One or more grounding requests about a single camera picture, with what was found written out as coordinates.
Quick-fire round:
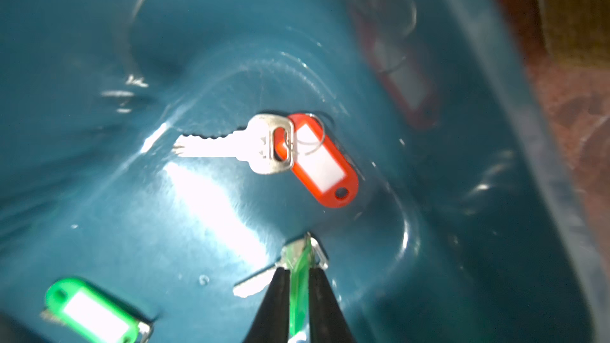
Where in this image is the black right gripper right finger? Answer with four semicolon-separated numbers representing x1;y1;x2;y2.
308;268;356;343

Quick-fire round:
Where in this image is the key with green tag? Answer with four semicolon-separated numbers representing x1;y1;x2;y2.
44;277;153;343
233;233;328;342

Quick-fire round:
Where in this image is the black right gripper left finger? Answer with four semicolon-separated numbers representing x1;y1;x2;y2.
243;268;291;343

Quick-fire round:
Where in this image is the teal plastic storage box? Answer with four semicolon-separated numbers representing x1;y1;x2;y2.
1;0;609;342

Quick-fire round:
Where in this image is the key with red tag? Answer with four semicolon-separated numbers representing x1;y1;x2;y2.
173;113;359;208

